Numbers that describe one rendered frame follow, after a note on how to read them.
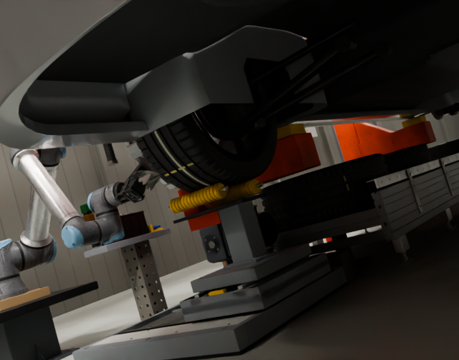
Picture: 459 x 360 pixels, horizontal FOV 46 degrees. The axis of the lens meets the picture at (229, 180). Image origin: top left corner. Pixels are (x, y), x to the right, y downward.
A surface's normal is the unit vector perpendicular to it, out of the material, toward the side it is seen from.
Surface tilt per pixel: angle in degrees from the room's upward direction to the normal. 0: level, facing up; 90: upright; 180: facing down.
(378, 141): 90
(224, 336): 90
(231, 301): 90
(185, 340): 90
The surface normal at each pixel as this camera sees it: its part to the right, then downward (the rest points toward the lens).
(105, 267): 0.76, -0.27
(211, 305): -0.58, 0.11
